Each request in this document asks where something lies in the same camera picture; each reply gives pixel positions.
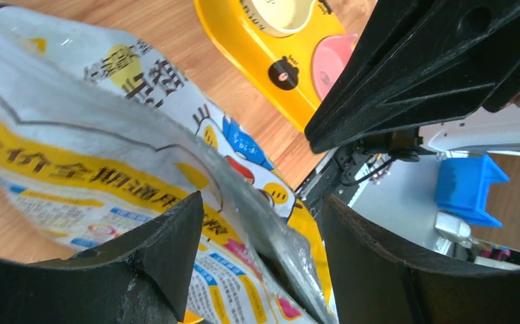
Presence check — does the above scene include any blue plastic bin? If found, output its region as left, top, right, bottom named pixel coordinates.
left=434, top=155, right=509, bottom=227

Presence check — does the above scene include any yellow double bowl feeder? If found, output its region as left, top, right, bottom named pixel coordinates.
left=194, top=0, right=355, bottom=131

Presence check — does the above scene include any pet food bag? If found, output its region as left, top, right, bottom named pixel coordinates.
left=0, top=3, right=337, bottom=323

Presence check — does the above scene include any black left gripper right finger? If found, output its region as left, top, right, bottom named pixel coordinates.
left=322, top=195, right=520, bottom=323

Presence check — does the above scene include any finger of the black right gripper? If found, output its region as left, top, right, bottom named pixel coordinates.
left=304, top=1, right=520, bottom=153

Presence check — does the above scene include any pink bowl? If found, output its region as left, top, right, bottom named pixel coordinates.
left=311, top=34, right=359, bottom=100

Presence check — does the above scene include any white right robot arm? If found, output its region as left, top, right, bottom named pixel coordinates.
left=304, top=1, right=520, bottom=153

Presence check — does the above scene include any cream bowl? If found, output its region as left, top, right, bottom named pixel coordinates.
left=239, top=0, right=315, bottom=38

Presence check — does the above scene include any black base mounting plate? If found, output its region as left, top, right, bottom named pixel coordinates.
left=296, top=146, right=374, bottom=221

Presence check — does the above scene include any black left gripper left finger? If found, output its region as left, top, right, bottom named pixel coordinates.
left=0, top=192, right=204, bottom=323

